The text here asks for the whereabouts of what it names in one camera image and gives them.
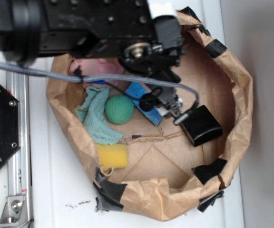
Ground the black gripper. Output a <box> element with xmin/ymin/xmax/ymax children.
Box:
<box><xmin>39</xmin><ymin>0</ymin><xmax>183</xmax><ymax>83</ymax></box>

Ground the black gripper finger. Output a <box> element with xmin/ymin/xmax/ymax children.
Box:
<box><xmin>148</xmin><ymin>81</ymin><xmax>182</xmax><ymax>118</ymax></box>

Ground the blue sponge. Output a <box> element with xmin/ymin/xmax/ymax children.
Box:
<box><xmin>125</xmin><ymin>82</ymin><xmax>163</xmax><ymax>126</ymax></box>

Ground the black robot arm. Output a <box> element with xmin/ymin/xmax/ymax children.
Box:
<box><xmin>0</xmin><ymin>0</ymin><xmax>184</xmax><ymax>83</ymax></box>

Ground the yellow sponge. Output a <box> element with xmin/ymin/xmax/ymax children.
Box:
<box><xmin>95</xmin><ymin>143</ymin><xmax>128</xmax><ymax>171</ymax></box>

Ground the green rubber ball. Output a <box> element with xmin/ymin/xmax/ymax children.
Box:
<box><xmin>105</xmin><ymin>95</ymin><xmax>134</xmax><ymax>124</ymax></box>

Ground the pink plush bunny toy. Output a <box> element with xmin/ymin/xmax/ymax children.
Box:
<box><xmin>68</xmin><ymin>58</ymin><xmax>129</xmax><ymax>89</ymax></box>

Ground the teal terry cloth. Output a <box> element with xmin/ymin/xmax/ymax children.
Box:
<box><xmin>75</xmin><ymin>86</ymin><xmax>123</xmax><ymax>145</ymax></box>

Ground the brown paper bag bin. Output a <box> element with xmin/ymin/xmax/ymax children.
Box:
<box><xmin>47</xmin><ymin>7</ymin><xmax>254</xmax><ymax>221</ymax></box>

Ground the aluminium rail extrusion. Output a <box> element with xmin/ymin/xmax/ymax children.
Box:
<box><xmin>6</xmin><ymin>72</ymin><xmax>33</xmax><ymax>215</ymax></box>

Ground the metal corner bracket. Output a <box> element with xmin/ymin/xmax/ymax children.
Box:
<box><xmin>0</xmin><ymin>195</ymin><xmax>33</xmax><ymax>228</ymax></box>

